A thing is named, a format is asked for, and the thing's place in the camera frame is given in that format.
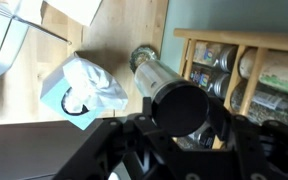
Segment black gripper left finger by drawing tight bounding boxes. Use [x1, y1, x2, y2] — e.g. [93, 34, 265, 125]
[52, 97, 198, 180]

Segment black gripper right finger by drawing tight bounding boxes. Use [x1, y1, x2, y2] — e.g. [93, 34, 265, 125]
[208, 99, 288, 180]

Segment glass spice jar dark label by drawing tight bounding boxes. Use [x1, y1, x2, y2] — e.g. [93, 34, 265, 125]
[175, 121, 218, 151]

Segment glass spice jar metal lid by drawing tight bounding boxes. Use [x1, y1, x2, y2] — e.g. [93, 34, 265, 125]
[188, 63, 232, 99]
[192, 41, 239, 73]

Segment glass jar dried herbs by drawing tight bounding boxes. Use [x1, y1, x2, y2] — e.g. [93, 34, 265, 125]
[230, 79, 288, 129]

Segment white tissue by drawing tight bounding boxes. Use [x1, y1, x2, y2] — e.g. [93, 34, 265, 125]
[61, 56, 129, 114]

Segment large glass jar green label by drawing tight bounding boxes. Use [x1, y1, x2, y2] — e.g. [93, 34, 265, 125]
[238, 48, 288, 98]

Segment light blue tissue box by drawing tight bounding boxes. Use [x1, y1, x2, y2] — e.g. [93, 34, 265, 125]
[39, 51, 103, 132]

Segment wooden wall spice rack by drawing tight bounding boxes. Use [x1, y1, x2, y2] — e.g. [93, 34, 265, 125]
[173, 28, 288, 151]

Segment metal wire whisk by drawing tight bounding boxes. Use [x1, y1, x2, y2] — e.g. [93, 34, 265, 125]
[0, 1, 73, 46]

